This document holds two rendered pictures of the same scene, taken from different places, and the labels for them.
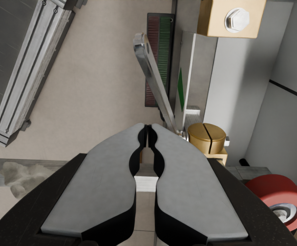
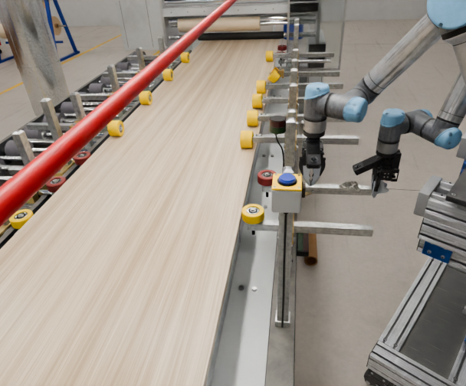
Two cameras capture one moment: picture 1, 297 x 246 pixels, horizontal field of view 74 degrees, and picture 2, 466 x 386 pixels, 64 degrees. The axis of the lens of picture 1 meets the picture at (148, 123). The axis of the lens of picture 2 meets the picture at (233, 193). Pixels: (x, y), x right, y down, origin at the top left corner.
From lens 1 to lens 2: 1.27 m
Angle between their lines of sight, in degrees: 30
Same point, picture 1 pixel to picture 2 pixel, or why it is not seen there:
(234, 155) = not seen: hidden behind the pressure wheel
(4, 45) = (434, 322)
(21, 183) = (352, 184)
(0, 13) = (438, 344)
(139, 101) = (307, 292)
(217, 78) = (267, 243)
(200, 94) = not seen: hidden behind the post
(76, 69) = (374, 322)
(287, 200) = (266, 178)
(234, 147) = not seen: hidden behind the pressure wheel
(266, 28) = (246, 260)
